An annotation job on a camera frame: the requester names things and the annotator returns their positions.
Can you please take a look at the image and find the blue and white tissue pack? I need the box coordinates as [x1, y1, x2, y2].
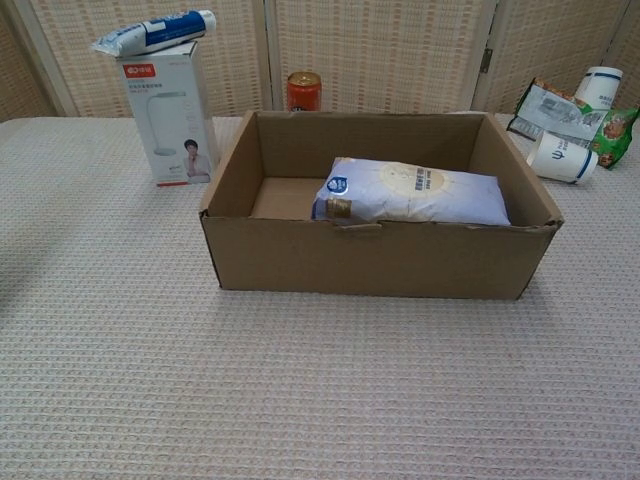
[310, 156, 512, 227]

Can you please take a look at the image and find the brown cardboard box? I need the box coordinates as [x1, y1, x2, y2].
[199, 110, 565, 301]

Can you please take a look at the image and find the white desk lamp box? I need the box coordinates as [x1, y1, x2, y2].
[115, 40, 221, 188]

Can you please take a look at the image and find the orange drink can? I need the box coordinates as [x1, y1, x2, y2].
[286, 71, 322, 114]

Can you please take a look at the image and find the beige woven tablecloth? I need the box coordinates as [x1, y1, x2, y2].
[0, 113, 640, 480]

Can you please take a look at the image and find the woven folding screen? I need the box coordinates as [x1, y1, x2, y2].
[0, 0, 640, 121]

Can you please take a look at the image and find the white paper cup blue logo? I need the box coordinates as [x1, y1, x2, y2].
[526, 130, 600, 185]

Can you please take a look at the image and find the blue and white toothpaste tube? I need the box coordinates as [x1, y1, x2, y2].
[90, 9, 217, 57]

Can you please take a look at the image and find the green snack bag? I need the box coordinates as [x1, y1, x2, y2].
[507, 77, 640, 171]

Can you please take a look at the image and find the white paper cup blue text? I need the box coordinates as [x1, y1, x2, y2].
[573, 66, 625, 111]

